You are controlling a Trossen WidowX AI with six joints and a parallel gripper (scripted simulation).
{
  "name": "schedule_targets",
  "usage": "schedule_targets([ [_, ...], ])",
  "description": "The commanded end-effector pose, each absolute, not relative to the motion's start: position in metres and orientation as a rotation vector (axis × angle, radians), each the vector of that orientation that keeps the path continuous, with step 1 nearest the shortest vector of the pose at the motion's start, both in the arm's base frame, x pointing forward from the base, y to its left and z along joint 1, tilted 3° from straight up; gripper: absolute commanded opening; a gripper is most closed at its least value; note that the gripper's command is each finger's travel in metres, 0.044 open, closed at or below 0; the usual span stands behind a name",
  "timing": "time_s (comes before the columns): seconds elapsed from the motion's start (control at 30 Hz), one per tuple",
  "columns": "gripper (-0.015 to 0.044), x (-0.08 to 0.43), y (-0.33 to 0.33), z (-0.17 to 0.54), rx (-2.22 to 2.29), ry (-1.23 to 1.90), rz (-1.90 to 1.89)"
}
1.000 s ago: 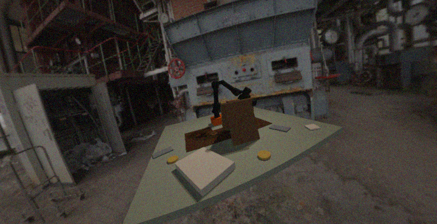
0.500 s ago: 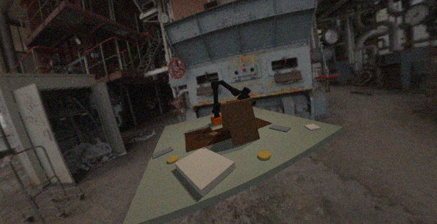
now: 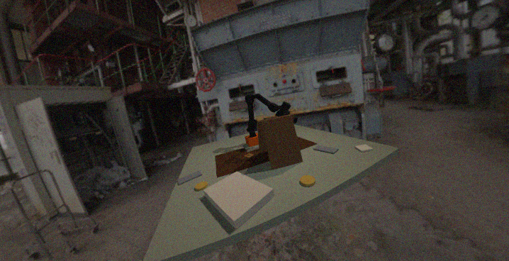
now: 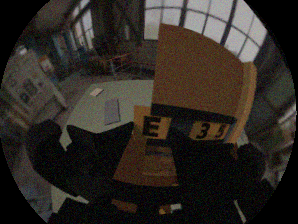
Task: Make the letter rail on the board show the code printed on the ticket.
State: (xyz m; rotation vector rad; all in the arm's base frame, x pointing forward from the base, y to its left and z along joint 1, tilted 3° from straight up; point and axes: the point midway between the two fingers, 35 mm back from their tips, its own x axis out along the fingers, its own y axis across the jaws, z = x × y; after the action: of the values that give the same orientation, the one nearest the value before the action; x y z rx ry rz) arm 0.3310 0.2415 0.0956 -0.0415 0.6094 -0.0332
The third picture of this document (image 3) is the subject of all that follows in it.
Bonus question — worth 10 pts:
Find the yellow flat disc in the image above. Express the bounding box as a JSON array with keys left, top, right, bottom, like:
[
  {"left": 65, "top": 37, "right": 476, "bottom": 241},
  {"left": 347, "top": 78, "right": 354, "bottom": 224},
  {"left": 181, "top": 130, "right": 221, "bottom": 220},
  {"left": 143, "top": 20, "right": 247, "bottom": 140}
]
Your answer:
[
  {"left": 300, "top": 175, "right": 315, "bottom": 187},
  {"left": 195, "top": 181, "right": 208, "bottom": 191}
]

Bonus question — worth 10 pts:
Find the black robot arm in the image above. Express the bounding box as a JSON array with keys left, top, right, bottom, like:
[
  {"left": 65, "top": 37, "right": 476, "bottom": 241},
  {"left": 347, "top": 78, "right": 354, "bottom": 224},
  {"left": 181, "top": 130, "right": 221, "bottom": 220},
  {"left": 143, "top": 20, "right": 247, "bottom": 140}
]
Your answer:
[{"left": 245, "top": 94, "right": 291, "bottom": 138}]

